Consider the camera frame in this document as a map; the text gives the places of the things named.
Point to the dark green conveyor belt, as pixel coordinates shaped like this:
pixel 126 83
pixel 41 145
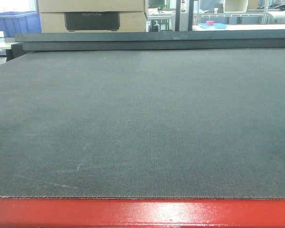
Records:
pixel 144 124

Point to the small red block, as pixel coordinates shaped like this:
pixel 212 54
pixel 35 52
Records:
pixel 209 23

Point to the light blue tray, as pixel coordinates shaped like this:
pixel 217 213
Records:
pixel 215 26

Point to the large cardboard box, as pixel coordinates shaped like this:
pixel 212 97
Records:
pixel 62 16

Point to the blue plastic crate background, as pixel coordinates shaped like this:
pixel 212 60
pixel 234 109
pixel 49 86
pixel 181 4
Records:
pixel 14 22

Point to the black vertical post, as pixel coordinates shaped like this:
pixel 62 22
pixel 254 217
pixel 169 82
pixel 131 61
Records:
pixel 177 15

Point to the dark conveyor end rail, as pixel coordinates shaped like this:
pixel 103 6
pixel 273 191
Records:
pixel 181 40

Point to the red conveyor frame edge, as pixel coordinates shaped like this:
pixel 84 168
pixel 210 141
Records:
pixel 147 213

